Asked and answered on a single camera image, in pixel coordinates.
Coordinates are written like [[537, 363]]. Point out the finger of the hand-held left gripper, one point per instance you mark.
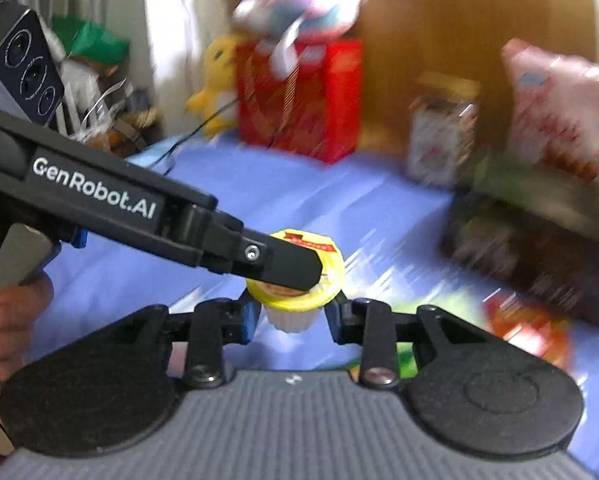
[[279, 265]]

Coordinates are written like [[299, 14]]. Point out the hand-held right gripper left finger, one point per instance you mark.
[[247, 319]]

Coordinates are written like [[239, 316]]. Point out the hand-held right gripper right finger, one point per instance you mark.
[[332, 321]]

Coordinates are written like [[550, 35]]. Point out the yellow lid jelly cup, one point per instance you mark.
[[329, 260]]

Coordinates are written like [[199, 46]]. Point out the dark printed box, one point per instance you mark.
[[529, 255]]

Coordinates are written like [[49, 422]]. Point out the person's left hand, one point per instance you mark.
[[6, 330]]

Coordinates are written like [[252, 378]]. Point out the blue bedsheet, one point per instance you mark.
[[304, 195]]

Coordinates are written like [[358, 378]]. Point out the white plastic bag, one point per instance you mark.
[[81, 82]]

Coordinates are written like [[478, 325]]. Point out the green bag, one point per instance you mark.
[[91, 40]]

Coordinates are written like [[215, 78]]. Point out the red gift box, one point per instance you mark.
[[324, 110]]

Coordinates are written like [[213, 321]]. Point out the yellow duck plush toy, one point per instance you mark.
[[219, 75]]

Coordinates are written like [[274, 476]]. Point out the red orange snack packet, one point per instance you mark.
[[529, 330]]

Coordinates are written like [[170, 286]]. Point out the gold lid nut jar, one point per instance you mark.
[[442, 140]]

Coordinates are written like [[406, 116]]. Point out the pink and blue plush toy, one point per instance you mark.
[[319, 10]]

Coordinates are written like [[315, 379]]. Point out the wooden board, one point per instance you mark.
[[454, 20]]

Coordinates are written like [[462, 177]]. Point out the pink snack bag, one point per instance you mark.
[[564, 105]]

